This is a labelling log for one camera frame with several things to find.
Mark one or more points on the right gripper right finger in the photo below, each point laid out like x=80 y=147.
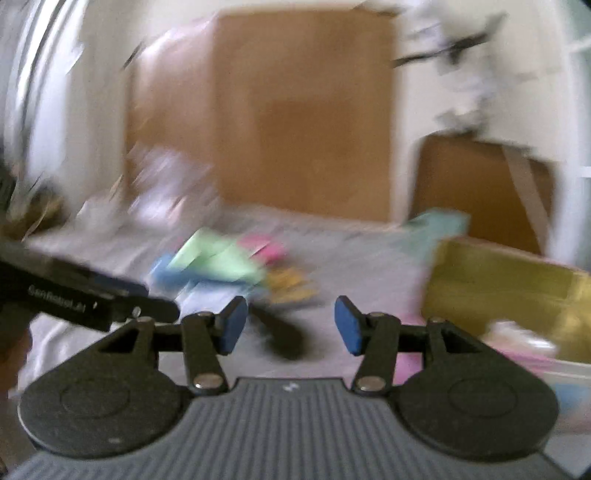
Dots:
x=374 y=337

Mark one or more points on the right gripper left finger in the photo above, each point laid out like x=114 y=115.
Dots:
x=205 y=336

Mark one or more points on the blue soft pack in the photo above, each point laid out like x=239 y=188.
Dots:
x=171 y=276

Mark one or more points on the yellow small packet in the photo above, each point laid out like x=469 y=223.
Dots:
x=288 y=285

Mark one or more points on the pink towel cloth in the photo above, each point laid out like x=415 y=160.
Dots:
x=268 y=249

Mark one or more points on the grey floral tablecloth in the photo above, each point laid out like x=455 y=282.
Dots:
x=380 y=268

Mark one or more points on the teal plastic mug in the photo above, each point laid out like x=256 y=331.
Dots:
x=424 y=232

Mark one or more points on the clear plastic bag with cups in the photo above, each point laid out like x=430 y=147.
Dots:
x=162 y=190

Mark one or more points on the pink cookie tin box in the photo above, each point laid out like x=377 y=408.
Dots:
x=476 y=285

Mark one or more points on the large cardboard sheet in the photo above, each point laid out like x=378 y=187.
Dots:
x=291 y=108

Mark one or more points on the white light bulb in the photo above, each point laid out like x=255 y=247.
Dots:
x=468 y=67

